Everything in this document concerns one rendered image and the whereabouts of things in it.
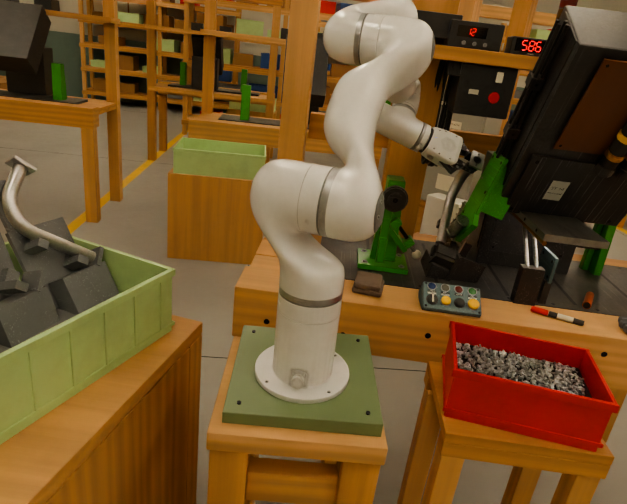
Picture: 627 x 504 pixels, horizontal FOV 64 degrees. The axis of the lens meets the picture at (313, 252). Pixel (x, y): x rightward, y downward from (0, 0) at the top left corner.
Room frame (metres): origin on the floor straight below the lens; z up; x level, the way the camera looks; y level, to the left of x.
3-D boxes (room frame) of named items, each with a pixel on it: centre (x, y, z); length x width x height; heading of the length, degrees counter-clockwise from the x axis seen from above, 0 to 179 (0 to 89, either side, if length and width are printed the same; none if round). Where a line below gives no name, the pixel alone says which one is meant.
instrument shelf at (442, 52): (1.74, -0.58, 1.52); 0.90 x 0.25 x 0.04; 88
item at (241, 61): (8.44, 0.85, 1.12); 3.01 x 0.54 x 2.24; 96
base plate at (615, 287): (1.48, -0.57, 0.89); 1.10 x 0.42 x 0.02; 88
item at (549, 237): (1.38, -0.65, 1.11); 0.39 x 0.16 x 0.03; 178
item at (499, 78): (1.69, -0.47, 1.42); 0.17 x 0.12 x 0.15; 88
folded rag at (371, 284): (1.24, -0.16, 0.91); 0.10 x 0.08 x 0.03; 170
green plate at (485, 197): (1.42, -0.49, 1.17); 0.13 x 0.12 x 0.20; 88
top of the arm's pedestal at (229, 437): (0.85, -0.01, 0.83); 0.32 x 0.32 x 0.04; 3
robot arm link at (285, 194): (0.85, 0.03, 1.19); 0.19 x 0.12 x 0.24; 73
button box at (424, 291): (1.19, -0.37, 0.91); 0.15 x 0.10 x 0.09; 88
